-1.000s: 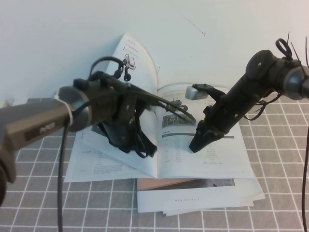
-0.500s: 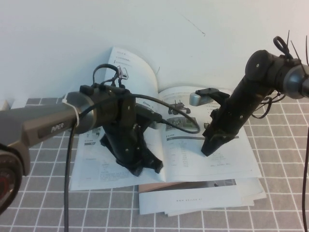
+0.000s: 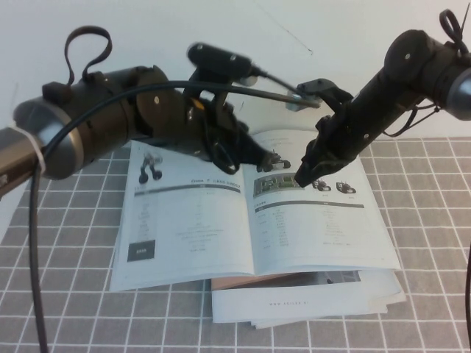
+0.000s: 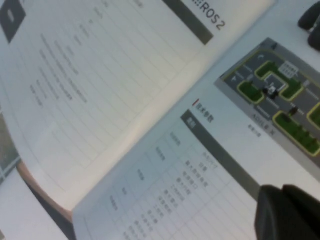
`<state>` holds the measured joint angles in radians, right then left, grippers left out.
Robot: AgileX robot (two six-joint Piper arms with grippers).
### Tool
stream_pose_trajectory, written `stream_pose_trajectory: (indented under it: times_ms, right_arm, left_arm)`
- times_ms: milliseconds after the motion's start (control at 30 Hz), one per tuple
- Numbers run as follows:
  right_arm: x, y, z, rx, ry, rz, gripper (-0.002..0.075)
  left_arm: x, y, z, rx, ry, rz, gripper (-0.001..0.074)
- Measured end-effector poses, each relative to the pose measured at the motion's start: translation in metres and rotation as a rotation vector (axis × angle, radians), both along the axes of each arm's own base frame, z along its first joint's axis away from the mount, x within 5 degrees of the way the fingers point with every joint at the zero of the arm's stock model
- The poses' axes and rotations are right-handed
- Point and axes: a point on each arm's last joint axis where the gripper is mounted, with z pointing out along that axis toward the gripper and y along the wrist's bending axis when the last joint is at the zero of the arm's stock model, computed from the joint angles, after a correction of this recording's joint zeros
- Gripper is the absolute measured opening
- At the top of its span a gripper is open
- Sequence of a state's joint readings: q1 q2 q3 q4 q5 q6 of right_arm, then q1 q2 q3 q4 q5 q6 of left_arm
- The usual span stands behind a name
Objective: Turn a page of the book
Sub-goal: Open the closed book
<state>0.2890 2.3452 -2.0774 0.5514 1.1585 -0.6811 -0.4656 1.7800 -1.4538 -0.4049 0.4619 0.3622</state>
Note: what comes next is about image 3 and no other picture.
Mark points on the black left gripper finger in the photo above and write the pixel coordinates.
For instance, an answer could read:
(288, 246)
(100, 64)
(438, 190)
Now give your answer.
(259, 144)
(254, 159)

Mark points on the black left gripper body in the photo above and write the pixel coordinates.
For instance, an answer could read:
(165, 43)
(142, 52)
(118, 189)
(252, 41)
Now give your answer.
(224, 137)

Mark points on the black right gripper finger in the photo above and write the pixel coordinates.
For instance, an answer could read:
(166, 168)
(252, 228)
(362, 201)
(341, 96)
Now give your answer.
(324, 169)
(312, 154)

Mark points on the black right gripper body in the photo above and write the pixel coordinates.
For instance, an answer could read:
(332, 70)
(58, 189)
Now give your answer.
(349, 132)

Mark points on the white product catalogue book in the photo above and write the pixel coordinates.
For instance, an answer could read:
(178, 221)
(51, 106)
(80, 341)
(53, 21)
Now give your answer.
(221, 239)

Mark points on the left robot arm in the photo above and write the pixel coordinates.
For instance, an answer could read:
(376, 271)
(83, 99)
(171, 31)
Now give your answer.
(103, 114)

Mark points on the brown cover book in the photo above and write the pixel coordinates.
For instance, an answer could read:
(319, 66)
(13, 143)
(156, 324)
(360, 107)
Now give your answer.
(239, 283)

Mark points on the grey white checked tablecloth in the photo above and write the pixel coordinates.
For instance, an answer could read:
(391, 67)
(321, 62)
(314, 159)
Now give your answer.
(434, 220)

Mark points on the beige edged booklet stack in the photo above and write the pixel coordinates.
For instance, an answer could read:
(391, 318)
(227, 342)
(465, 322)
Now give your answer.
(382, 290)

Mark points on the white booklet with web address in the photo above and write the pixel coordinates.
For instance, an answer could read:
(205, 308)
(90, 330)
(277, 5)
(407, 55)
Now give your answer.
(257, 309)

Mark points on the black right camera bracket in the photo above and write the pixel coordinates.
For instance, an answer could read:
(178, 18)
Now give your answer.
(331, 90)

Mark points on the black camera bracket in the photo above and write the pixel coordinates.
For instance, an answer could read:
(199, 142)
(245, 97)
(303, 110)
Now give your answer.
(331, 90)
(206, 79)

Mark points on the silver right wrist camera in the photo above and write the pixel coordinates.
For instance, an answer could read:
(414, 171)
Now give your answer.
(292, 106)

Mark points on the black left camera bracket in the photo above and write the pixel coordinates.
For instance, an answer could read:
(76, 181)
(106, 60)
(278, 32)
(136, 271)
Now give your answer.
(206, 79)

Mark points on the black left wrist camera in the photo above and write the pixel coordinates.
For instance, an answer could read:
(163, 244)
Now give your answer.
(217, 57)

